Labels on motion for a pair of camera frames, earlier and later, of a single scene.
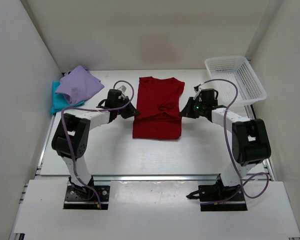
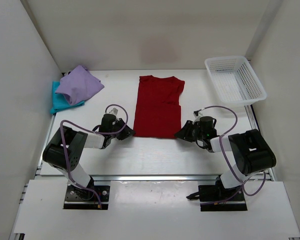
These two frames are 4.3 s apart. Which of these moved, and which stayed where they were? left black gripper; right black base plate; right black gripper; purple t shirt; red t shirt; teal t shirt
Moved: left black gripper; right black gripper
Stayed: right black base plate; red t shirt; teal t shirt; purple t shirt
